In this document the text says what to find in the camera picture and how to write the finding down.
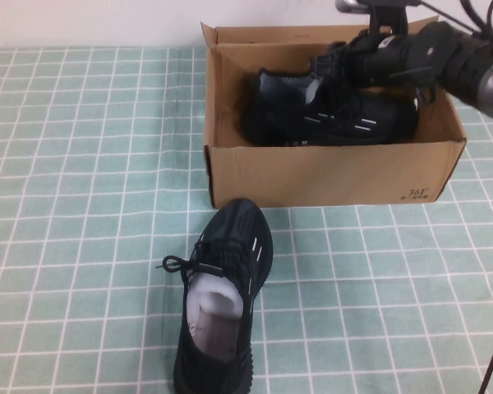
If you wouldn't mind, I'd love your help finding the white paper shoe stuffing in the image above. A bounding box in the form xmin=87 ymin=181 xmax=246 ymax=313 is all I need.
xmin=306 ymin=77 xmax=325 ymax=103
xmin=187 ymin=275 xmax=246 ymax=326

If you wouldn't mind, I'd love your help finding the black knit sneaker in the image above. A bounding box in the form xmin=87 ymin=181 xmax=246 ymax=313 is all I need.
xmin=240 ymin=67 xmax=421 ymax=148
xmin=155 ymin=198 xmax=275 ymax=394

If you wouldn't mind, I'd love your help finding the green white checked tablecloth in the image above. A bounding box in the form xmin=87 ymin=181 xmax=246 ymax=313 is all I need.
xmin=0 ymin=43 xmax=493 ymax=394

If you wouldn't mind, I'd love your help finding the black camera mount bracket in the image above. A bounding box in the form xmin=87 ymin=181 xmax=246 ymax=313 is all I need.
xmin=367 ymin=6 xmax=410 ymax=38

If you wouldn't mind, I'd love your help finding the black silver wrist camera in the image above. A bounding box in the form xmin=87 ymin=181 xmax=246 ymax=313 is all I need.
xmin=334 ymin=0 xmax=422 ymax=16

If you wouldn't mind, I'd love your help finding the brown cardboard shoe box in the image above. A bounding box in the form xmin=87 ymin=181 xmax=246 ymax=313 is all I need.
xmin=200 ymin=15 xmax=468 ymax=209

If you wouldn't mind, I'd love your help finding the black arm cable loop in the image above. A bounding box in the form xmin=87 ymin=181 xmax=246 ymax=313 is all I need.
xmin=459 ymin=0 xmax=493 ymax=42

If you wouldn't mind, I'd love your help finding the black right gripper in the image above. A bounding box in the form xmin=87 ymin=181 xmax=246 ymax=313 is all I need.
xmin=308 ymin=30 xmax=421 ymax=89

